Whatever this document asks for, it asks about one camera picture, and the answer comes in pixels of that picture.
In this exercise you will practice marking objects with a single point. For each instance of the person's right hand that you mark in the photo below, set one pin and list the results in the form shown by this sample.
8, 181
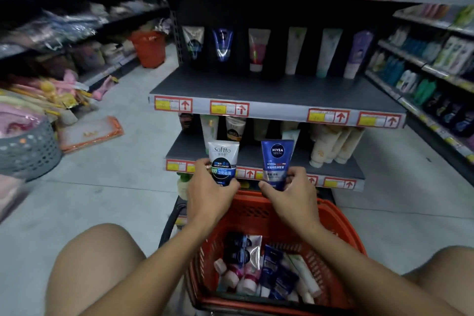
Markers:
296, 204

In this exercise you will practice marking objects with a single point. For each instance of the pale green bottle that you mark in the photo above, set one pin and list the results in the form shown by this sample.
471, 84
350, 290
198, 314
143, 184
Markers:
183, 186

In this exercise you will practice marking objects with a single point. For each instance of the person's right leg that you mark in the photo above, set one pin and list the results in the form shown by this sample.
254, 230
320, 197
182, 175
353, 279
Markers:
444, 278

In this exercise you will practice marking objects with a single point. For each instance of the silver and blue sachet pack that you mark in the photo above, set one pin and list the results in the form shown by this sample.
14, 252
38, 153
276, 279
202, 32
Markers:
246, 249

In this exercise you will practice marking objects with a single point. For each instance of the person's left thumb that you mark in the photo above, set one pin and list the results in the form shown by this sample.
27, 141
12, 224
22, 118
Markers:
230, 184

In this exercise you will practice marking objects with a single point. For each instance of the white tube with pink band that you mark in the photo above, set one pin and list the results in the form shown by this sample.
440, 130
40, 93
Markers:
247, 282
226, 275

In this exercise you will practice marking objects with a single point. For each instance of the blue tube with white cap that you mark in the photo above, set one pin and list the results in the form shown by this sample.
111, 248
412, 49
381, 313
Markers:
270, 265

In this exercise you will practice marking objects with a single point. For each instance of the white tube with green print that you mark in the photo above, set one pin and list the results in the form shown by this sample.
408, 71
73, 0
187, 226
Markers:
295, 49

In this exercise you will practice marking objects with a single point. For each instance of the cream coloured tube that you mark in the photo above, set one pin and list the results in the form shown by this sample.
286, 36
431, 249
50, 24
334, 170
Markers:
336, 145
350, 145
321, 147

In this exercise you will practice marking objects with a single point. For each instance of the person's left forearm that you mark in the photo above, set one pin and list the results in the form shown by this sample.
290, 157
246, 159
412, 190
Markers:
155, 267

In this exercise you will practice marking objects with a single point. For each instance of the red basket with wheels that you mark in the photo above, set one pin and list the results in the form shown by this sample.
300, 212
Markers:
149, 49

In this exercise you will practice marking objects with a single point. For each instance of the person's leg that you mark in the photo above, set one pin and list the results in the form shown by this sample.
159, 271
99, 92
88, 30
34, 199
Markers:
444, 278
107, 271

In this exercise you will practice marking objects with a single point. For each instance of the orange edged clear packet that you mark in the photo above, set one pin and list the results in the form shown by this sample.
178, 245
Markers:
90, 134

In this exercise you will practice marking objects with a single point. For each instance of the person's left hand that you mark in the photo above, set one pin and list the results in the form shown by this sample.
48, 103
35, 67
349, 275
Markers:
207, 201

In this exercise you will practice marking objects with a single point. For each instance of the white and black cleanser tube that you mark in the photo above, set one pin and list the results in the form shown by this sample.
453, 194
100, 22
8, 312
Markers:
223, 158

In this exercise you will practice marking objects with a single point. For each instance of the shelf rack of packaged goods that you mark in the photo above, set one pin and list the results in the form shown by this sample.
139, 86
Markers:
55, 27

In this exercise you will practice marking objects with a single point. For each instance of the blue face wash tube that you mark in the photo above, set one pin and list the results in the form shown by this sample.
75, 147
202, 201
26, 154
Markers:
275, 158

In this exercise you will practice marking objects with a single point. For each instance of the white and green slim tube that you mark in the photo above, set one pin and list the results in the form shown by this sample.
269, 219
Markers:
305, 273

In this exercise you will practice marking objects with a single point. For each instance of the lavender tube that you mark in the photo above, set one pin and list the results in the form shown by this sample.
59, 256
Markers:
357, 53

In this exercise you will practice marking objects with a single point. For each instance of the white tube with dark print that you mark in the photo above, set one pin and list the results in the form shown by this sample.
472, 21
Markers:
193, 42

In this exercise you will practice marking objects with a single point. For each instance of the person's right thumb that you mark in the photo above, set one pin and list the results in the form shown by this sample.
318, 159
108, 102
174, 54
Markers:
267, 188

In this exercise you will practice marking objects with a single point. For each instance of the person's left leg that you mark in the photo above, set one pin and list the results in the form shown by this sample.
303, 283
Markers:
107, 271

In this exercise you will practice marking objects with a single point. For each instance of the beige tube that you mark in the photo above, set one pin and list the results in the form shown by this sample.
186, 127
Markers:
261, 130

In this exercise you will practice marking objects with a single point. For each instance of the red plastic shopping basket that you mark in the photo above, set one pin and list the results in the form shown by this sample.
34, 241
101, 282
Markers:
333, 238

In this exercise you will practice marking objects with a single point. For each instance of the pile of pink yellow packets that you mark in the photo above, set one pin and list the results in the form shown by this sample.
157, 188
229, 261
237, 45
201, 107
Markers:
44, 93

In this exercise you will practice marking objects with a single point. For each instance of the person's right forearm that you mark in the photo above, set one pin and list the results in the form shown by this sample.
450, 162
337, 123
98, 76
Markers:
363, 275

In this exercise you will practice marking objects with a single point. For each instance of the white tube with black band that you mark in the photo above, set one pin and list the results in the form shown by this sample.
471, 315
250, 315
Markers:
235, 128

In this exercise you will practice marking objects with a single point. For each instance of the shelf rack of bottles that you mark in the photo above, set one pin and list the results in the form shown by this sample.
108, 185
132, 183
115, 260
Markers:
426, 75

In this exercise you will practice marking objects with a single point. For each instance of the white tube with teal cap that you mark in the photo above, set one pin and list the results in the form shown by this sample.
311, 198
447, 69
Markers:
327, 51

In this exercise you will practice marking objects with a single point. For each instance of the small dark tube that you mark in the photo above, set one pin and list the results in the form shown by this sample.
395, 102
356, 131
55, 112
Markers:
185, 121

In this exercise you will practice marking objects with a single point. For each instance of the dark grey shelf unit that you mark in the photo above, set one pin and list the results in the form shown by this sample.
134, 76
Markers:
274, 86

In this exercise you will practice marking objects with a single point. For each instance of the pink slipper pair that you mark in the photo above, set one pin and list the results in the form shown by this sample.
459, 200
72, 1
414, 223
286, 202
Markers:
104, 88

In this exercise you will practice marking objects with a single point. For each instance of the white and red tube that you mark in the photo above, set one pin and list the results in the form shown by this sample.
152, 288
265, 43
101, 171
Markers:
258, 49

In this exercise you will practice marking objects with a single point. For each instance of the white tube with green cap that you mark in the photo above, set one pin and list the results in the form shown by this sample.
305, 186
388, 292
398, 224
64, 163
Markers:
209, 130

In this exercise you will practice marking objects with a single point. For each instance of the grey plastic laundry basket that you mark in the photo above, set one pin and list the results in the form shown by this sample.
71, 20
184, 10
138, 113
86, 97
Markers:
29, 152

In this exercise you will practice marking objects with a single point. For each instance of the yellow and red price label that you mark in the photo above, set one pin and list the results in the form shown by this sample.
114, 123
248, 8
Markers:
339, 183
179, 166
379, 120
229, 108
173, 104
328, 116

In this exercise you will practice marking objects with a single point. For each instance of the dark blue glossy tube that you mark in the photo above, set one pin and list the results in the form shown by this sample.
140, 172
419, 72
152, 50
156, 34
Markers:
222, 44

